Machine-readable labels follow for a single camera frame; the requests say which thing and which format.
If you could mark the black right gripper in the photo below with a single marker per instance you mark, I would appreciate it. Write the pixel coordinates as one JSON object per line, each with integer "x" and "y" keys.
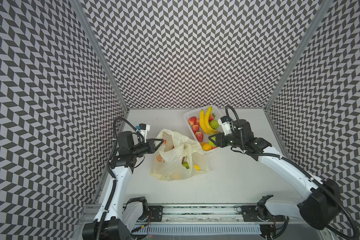
{"x": 223, "y": 140}

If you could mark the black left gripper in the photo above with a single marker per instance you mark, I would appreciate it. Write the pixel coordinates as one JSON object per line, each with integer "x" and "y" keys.
{"x": 151, "y": 147}

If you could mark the yellow plastic bag orange print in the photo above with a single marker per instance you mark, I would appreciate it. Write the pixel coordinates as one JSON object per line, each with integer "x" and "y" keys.
{"x": 167, "y": 160}

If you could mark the green pear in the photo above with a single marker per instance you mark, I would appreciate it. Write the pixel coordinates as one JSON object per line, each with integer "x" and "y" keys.
{"x": 186, "y": 165}

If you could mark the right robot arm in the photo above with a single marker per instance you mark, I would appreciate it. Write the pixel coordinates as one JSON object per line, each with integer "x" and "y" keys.
{"x": 319, "y": 202}

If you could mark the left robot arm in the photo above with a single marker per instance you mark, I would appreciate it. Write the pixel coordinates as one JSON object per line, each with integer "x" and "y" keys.
{"x": 116, "y": 220}

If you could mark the yellow orange fruit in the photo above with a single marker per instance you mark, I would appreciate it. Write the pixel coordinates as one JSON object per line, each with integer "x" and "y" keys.
{"x": 206, "y": 146}

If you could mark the green apple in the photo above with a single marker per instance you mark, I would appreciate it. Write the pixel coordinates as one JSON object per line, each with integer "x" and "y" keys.
{"x": 214, "y": 124}

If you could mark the yellow banana bunch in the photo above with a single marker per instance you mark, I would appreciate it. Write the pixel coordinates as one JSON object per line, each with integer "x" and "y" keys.
{"x": 204, "y": 121}

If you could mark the red strawberry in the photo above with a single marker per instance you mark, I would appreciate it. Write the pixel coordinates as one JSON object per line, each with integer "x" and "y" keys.
{"x": 199, "y": 136}

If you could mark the red apple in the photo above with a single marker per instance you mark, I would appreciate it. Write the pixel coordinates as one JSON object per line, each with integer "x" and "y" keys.
{"x": 192, "y": 121}

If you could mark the white vent strip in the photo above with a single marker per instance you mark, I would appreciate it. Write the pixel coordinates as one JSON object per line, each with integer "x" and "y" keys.
{"x": 200, "y": 230}

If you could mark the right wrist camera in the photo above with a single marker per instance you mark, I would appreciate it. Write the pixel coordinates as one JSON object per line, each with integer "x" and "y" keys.
{"x": 225, "y": 123}

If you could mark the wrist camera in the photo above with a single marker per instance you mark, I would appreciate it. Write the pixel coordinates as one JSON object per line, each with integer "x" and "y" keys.
{"x": 225, "y": 123}
{"x": 143, "y": 129}

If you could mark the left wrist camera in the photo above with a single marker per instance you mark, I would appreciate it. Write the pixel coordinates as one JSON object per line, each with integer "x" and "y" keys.
{"x": 143, "y": 129}

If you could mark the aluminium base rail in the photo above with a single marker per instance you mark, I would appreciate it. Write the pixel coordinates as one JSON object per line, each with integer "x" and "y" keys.
{"x": 210, "y": 214}

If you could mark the aluminium right corner post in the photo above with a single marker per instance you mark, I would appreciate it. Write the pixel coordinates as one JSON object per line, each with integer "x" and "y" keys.
{"x": 309, "y": 34}

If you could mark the aluminium corner post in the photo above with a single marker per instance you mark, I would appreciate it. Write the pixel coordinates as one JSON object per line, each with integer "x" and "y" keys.
{"x": 82, "y": 18}
{"x": 309, "y": 34}

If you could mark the aluminium left corner post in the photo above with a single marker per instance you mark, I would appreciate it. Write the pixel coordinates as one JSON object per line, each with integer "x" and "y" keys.
{"x": 82, "y": 18}

